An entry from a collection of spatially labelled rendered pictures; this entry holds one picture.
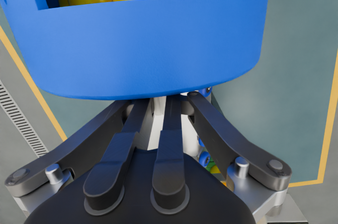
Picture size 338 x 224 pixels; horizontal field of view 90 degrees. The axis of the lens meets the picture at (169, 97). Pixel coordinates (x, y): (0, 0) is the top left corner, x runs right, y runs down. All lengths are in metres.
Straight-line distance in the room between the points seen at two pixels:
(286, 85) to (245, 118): 0.42
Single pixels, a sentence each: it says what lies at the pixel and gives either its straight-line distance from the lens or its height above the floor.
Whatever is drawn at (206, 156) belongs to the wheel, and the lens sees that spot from 0.52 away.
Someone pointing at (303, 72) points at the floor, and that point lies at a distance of 1.73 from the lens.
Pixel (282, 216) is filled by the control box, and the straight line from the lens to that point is 0.61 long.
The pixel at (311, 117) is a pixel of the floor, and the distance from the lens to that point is 1.98.
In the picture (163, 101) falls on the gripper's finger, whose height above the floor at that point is 1.20.
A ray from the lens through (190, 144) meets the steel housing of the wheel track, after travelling 0.54.
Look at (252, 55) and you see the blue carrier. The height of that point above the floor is 1.19.
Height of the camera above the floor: 1.34
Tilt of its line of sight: 66 degrees down
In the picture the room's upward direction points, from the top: 175 degrees counter-clockwise
